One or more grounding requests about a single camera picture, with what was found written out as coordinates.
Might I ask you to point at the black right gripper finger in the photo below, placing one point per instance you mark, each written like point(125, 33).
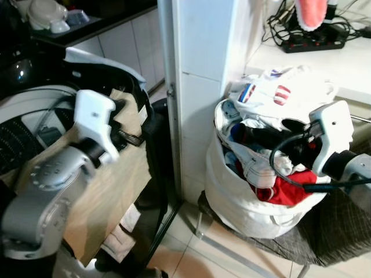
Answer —
point(295, 125)
point(264, 136)

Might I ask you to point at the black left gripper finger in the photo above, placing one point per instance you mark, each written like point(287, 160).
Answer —
point(119, 106)
point(134, 139)

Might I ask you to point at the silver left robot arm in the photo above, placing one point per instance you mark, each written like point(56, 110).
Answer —
point(43, 191)

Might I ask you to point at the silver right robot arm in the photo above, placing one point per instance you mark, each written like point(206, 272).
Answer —
point(353, 174)

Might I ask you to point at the white garment with flag patches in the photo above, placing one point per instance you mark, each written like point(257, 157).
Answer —
point(290, 92)

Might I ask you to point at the red garment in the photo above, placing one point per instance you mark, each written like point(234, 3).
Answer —
point(287, 194)

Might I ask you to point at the tan cardboard panel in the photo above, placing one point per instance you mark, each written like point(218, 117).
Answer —
point(110, 197)

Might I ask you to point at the white fabric laundry bag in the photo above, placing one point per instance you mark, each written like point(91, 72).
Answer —
point(243, 211)

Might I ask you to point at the black power strip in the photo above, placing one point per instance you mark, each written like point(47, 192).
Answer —
point(316, 41)

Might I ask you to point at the white tall cabinet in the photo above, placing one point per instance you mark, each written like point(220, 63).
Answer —
point(203, 69)

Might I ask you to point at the pink rounded object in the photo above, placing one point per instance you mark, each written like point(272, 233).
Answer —
point(310, 14)

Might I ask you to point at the white countertop appliance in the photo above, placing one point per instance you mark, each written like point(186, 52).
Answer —
point(49, 14)

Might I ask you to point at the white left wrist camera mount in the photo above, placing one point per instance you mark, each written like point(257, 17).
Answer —
point(95, 116)

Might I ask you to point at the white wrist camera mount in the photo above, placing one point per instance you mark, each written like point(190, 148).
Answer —
point(95, 116)
point(331, 133)

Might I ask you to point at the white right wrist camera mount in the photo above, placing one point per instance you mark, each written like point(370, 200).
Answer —
point(331, 133)

